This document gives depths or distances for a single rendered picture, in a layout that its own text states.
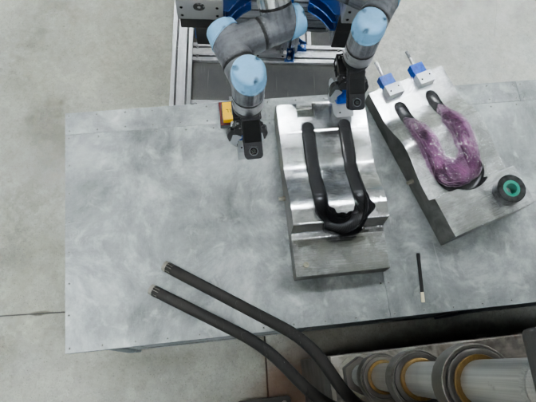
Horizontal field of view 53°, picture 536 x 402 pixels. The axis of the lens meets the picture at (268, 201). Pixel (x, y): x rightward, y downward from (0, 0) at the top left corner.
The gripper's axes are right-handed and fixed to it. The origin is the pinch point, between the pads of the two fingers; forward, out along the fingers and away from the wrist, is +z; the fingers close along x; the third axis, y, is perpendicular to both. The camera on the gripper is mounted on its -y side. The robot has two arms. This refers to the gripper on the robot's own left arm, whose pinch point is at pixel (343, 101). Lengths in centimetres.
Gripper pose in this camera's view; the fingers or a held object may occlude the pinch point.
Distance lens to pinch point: 158.4
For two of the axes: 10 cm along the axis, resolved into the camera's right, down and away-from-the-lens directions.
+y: -1.1, -9.5, 2.9
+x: -9.9, 0.9, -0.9
